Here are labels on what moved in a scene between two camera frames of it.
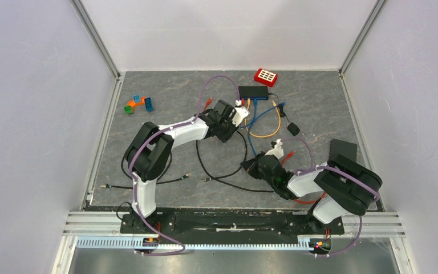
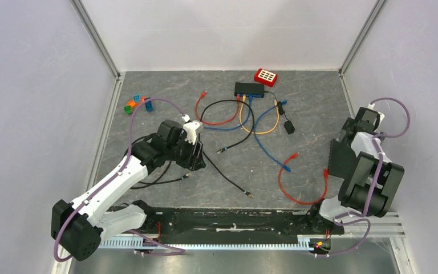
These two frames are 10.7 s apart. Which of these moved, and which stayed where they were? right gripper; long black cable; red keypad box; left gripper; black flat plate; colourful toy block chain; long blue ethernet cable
Moved: right gripper; long black cable; long blue ethernet cable; left gripper
Stayed: colourful toy block chain; red keypad box; black flat plate
